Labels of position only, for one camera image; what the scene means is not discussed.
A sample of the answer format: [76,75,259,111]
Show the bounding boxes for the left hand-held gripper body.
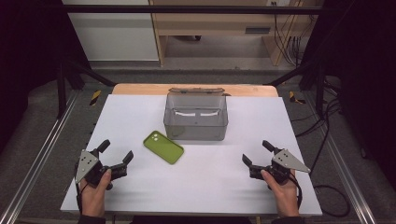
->
[74,148,126,191]

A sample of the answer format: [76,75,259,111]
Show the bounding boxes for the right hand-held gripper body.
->
[247,147,312,189]

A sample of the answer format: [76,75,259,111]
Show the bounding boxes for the green phone case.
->
[142,130,186,165]

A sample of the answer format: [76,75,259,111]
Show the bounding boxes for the transparent grey plastic box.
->
[163,87,232,142]

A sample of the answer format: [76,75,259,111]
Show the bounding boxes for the person's left hand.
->
[78,168,113,218]

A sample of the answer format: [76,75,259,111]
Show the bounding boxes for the person's right hand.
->
[260,169,301,218]

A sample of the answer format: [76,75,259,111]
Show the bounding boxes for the yellow black tape strip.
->
[89,90,103,107]
[288,91,307,105]

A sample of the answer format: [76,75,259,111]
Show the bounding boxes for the black metal stand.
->
[263,59,329,119]
[56,58,117,119]

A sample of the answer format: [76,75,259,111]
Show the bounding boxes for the white cabinet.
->
[61,0,161,63]

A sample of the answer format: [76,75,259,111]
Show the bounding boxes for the black curtain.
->
[0,0,92,154]
[299,0,396,190]

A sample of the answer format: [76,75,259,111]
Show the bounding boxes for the wooden desk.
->
[148,0,325,67]

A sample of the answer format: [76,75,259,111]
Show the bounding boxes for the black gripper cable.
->
[288,174,304,210]
[75,182,84,214]

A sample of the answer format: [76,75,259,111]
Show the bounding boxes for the aluminium rail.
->
[302,91,378,224]
[0,89,80,224]

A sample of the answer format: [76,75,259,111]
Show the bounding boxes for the bundle of black floor cables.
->
[290,76,342,171]

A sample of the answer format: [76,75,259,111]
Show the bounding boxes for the black floor cable loop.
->
[311,184,352,218]

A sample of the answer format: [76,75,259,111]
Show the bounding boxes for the black hanging desk cables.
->
[272,1,304,67]

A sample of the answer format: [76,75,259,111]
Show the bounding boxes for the black horizontal frame bar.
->
[61,4,325,15]

